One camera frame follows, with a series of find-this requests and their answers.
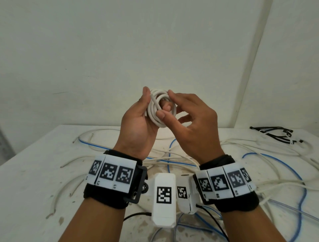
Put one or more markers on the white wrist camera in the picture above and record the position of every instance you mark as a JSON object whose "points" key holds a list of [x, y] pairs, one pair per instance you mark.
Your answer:
{"points": [[184, 207], [163, 212]]}

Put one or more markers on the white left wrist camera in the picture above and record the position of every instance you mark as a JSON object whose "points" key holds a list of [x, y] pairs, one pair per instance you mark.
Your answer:
{"points": [[163, 212]]}

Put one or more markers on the person's left forearm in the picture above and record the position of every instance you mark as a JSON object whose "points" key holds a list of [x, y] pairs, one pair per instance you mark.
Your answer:
{"points": [[94, 224]]}

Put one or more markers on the person's right forearm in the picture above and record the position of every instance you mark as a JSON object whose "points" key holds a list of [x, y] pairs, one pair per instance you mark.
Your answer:
{"points": [[249, 227]]}

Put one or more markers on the black left wristband with markers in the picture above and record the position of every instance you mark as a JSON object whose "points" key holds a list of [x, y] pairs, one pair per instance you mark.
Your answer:
{"points": [[104, 197]]}

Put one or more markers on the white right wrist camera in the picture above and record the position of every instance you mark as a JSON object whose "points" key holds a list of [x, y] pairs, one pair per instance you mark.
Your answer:
{"points": [[184, 207]]}

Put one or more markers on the black wristband with markers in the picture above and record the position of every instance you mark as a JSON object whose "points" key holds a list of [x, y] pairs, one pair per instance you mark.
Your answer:
{"points": [[236, 202], [104, 197]]}

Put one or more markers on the person's right hand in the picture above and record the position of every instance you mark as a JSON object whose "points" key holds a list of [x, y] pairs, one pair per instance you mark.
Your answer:
{"points": [[199, 129]]}

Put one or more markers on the black right wristband with markers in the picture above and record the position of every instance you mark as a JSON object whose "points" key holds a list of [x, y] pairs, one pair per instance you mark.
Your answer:
{"points": [[236, 202]]}

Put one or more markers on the person's left hand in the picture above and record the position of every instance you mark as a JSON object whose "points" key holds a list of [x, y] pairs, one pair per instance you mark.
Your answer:
{"points": [[134, 129]]}

